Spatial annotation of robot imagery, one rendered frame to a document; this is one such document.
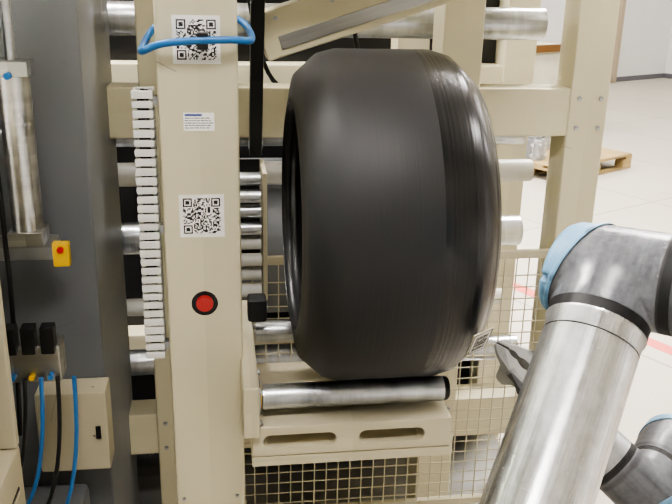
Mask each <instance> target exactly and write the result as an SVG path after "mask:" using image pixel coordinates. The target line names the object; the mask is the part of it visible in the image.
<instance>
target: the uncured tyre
mask: <svg viewBox="0 0 672 504"><path fill-rule="evenodd" d="M282 233H283V256H284V272H285V285H286V296H287V304H288V312H289V318H290V323H291V328H292V332H293V337H294V342H295V347H296V351H297V354H298V356H299V358H300V359H302V360H303V361H304V362H305V363H306V364H307V365H309V366H310V367H311V368H312V369H313V370H314V371H316V372H317V373H318V374H319V375H320V376H322V377H326V378H330V379H335V380H339V381H341V380H362V379H384V378H405V377H426V376H434V375H437V374H440V373H443V372H446V371H449V370H452V369H453V368H455V367H456V366H457V365H458V364H459V363H460V361H461V360H462V359H463V358H464V357H465V356H466V353H467V351H468V348H469V346H470V343H471V341H472V339H473V336H474V335H476V334H478V333H481V332H483V331H484V330H485V328H486V325H487V322H488V320H489V316H490V313H491V310H492V306H493V302H494V297H495V292H496V286H497V280H498V273H499V264H500V253H501V236H502V199H501V182H500V170H499V162H498V154H497V147H496V142H495V136H494V132H493V127H492V123H491V119H490V116H489V112H488V109H487V106H486V103H485V101H484V98H483V96H482V94H481V92H480V90H479V88H478V87H477V85H476V84H475V82H474V81H473V80H472V79H471V78H470V77H469V76H468V75H467V74H466V73H465V71H464V70H463V69H462V68H461V67H460V66H459V65H458V64H457V63H456V62H455V61H454V60H453V59H452V58H451V57H449V56H448V55H445V54H442V53H438V52H435V51H432V50H428V49H356V48H332V49H329V50H325V51H322V52H318V53H315V54H314V55H313V56H312V57H310V58H309V59H308V60H307V61H306V62H305V63H304V64H303V65H302V66H301V67H300V68H299V69H298V70H297V71H296V72H295V73H294V74H293V75H292V78H291V82H290V87H289V94H288V100H287V106H286V113H285V120H284V131H283V149H282Z"/></svg>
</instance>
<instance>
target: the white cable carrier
mask: <svg viewBox="0 0 672 504"><path fill-rule="evenodd" d="M154 94H155V89H154V87H133V90H131V99H133V101H132V102H131V106H132V108H134V110H133V111H132V117H133V118H135V119H134V120H133V128H135V129H134V130H133V137H134V138H135V140H134V146H135V147H136V149H135V151H134V154H135V157H136V159H135V166H136V169H135V175H136V176H137V177H136V185H137V186H138V187H137V189H136V191H137V194H138V196H137V203H138V206H137V209H138V213H139V214H138V222H140V223H139V230H140V233H139V239H140V249H141V250H140V257H141V266H142V269H141V273H142V284H143V285H142V292H143V300H144V302H143V307H144V317H145V319H144V326H145V327H144V332H145V334H146V335H145V340H146V350H147V351H146V358H147V359H154V358H165V357H166V350H167V349H170V347H169V338H167V336H166V326H165V325H166V317H165V301H164V298H165V295H164V284H163V283H164V276H163V268H162V267H163V260H162V257H163V253H162V242H161V240H162V235H161V233H164V222H161V218H160V214H161V211H160V207H159V206H160V199H159V195H160V192H159V190H158V188H159V182H158V179H159V172H158V171H157V170H158V162H157V160H158V155H157V153H156V152H157V144H156V142H157V135H156V134H155V133H156V132H157V131H156V125H155V123H156V117H155V116H154V114H155V111H156V110H155V107H154V105H158V97H157V95H154ZM145 258H146V259H145ZM157 258H159V259H157ZM157 266H159V267H157ZM146 275H147V276H146ZM158 275H160V276H158ZM158 283H160V284H158ZM147 292H148V293H147ZM159 292H160V293H159ZM147 300H148V301H147ZM159 300H161V301H159ZM150 350H151V351H150ZM155 350H158V351H155Z"/></svg>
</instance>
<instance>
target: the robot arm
mask: <svg viewBox="0 0 672 504"><path fill-rule="evenodd" d="M542 272H543V275H542V277H541V279H540V282H539V298H540V302H541V304H542V306H543V307H544V309H546V310H547V311H546V314H545V318H546V320H545V323H544V326H543V329H542V331H541V334H540V337H539V340H538V342H537V345H536V348H535V351H533V350H528V349H526V348H524V347H521V346H518V345H515V344H512V343H508V342H503V341H497V342H496V343H495V345H494V349H495V353H496V356H497V359H498V361H499V363H500V366H499V369H498V371H497V373H496V379H497V380H498V381H499V382H500V383H501V384H502V385H512V386H514V387H515V389H516V392H517V394H518V397H517V400H516V403H515V406H514V408H513V411H512V414H511V417H510V419H509V422H508V425H507V428H506V430H505V433H504V436H503V439H502V441H501V444H500V447H499V450H498V452H497V455H496V458H495V461H494V463H493V466H492V469H491V472H490V474H489V477H488V480H487V483H486V485H485V488H484V491H483V494H482V496H481V499H480V502H479V504H595V502H596V498H597V495H598V492H599V489H600V490H601V491H602V492H603V493H604V494H605V495H606V496H607V497H608V498H609V499H610V500H611V501H612V502H613V503H614V504H672V414H659V415H656V416H654V417H652V418H651V419H650V420H649V421H648V422H647V423H646V424H645V425H644V426H643V427H642V428H641V430H640V431H639V434H638V437H637V440H636V442H635V443H634V444H633V443H632V442H631V441H629V440H628V439H627V438H626V437H625V436H624V435H623V434H622V433H621V432H620V431H619V430H618V427H619V424H620V421H621V417H622V414H623V411H624V408H625V404H626V401H627V398H628V395H629V392H630V388H631V385H632V382H633V379H634V375H635V372H636V369H637V366H638V362H639V359H640V356H641V353H642V351H643V350H644V349H645V348H646V346H647V342H648V339H649V336H650V333H657V334H661V335H666V336H670V337H672V233H666V232H659V231H651V230H644V229H637V228H630V227H622V226H616V225H614V224H612V223H599V224H598V223H587V222H579V223H576V224H573V225H570V226H569V227H567V228H566V229H565V230H563V231H562V232H561V233H560V234H559V236H558V237H557V238H556V240H555V241H554V243H553V244H552V246H551V248H550V250H549V252H548V254H547V257H546V259H545V262H544V265H543V268H542Z"/></svg>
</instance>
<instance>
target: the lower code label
mask: <svg viewBox="0 0 672 504"><path fill-rule="evenodd" d="M179 217H180V238H183V237H225V224H224V194H204V195H179Z"/></svg>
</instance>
